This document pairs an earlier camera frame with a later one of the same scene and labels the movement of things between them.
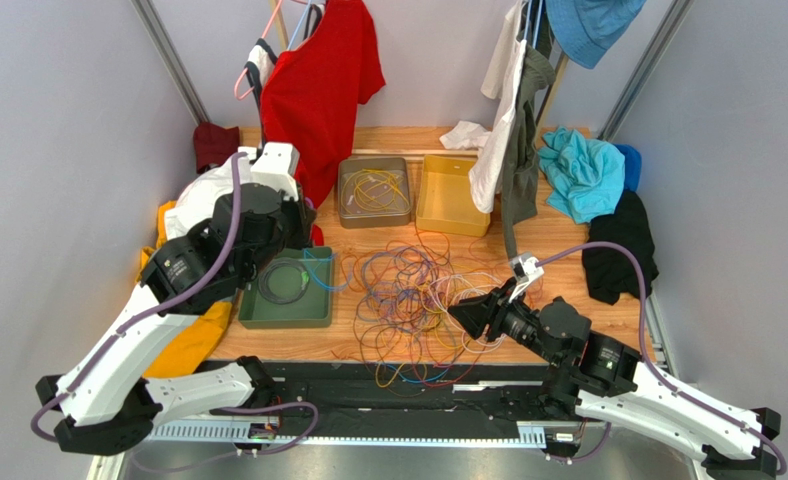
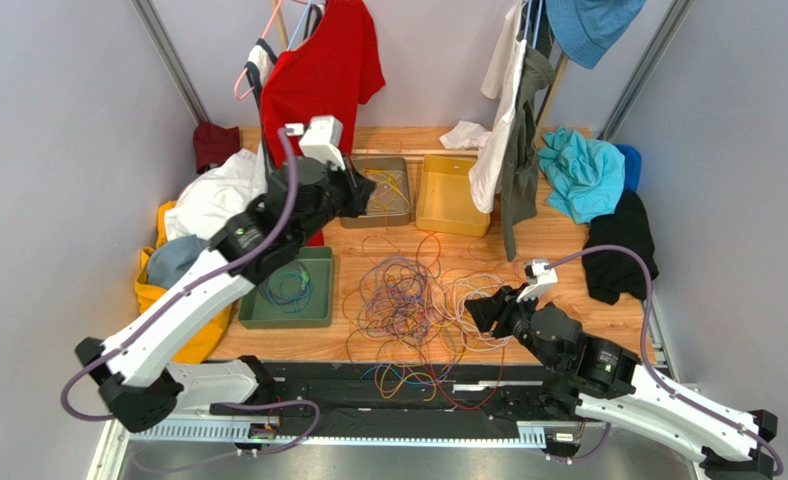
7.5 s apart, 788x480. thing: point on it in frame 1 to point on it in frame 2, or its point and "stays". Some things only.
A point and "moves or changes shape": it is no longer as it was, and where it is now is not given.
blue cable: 314,260 moves or changes shape
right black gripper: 495,313 stays
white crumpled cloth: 466,135 stays
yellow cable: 374,190 stays
